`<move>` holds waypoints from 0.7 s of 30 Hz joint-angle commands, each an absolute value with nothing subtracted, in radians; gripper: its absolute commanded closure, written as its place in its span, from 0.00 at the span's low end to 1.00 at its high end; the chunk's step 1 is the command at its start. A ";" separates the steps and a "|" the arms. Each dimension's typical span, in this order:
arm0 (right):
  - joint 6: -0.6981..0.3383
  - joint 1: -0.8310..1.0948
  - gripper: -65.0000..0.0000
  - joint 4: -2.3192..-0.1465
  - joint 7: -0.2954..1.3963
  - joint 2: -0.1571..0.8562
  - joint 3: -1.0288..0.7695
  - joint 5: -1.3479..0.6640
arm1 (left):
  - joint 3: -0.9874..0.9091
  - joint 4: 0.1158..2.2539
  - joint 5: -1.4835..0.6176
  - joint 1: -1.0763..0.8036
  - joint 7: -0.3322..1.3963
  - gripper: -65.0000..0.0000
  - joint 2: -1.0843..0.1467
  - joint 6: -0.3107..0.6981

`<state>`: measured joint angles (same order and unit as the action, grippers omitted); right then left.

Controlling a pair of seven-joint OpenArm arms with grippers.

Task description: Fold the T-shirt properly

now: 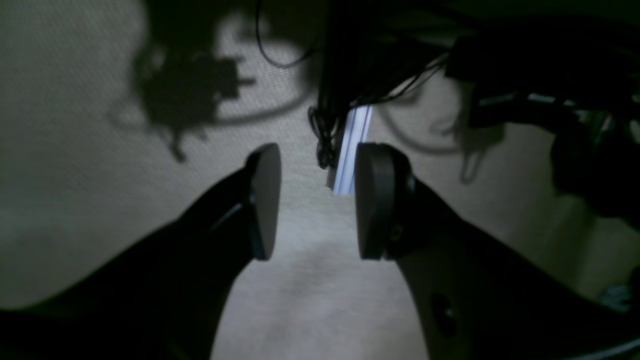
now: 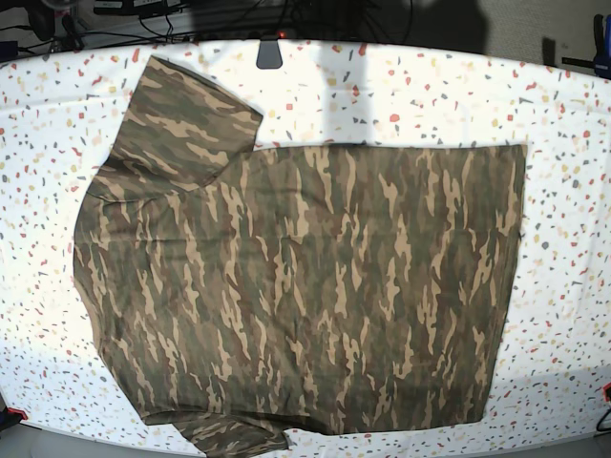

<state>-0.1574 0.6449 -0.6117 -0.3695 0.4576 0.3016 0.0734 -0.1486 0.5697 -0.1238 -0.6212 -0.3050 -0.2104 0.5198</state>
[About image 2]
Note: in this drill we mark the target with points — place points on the camouflage T-shirt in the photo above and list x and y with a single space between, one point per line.
235 293

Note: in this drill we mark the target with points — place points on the speckled white tablecloth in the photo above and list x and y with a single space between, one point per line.
60 114

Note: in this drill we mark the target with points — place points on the red clamp left corner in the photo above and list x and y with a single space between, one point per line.
17 412

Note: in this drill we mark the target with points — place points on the black power strip red light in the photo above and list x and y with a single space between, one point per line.
197 36

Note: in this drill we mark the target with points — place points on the red clamp right corner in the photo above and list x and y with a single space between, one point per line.
607 392

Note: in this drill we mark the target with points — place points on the red clamp corner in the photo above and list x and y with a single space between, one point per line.
17 412
607 392

